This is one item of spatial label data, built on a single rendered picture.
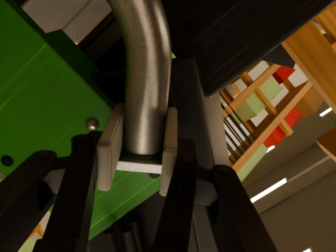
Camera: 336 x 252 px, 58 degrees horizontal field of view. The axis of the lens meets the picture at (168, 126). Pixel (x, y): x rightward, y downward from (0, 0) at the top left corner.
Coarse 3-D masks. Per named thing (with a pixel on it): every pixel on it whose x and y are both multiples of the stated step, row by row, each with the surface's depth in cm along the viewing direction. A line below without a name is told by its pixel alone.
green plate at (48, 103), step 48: (0, 0) 21; (0, 48) 22; (48, 48) 22; (0, 96) 23; (48, 96) 23; (96, 96) 23; (0, 144) 25; (48, 144) 25; (96, 192) 27; (144, 192) 26
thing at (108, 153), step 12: (120, 108) 21; (108, 120) 19; (120, 120) 20; (108, 132) 17; (120, 132) 20; (108, 144) 16; (120, 144) 21; (108, 156) 16; (108, 168) 17; (96, 180) 17; (108, 180) 17
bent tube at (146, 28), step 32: (128, 0) 17; (160, 0) 18; (128, 32) 18; (160, 32) 18; (128, 64) 19; (160, 64) 19; (128, 96) 20; (160, 96) 20; (128, 128) 21; (160, 128) 21; (128, 160) 21; (160, 160) 21
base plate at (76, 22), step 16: (32, 0) 57; (48, 0) 61; (64, 0) 65; (80, 0) 69; (96, 0) 75; (32, 16) 62; (48, 16) 66; (64, 16) 71; (80, 16) 76; (96, 16) 82; (80, 32) 84
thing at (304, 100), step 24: (264, 72) 352; (288, 72) 381; (240, 96) 325; (264, 96) 347; (288, 96) 414; (312, 96) 393; (240, 120) 315; (264, 120) 391; (288, 120) 361; (240, 144) 371; (264, 144) 359; (240, 168) 310
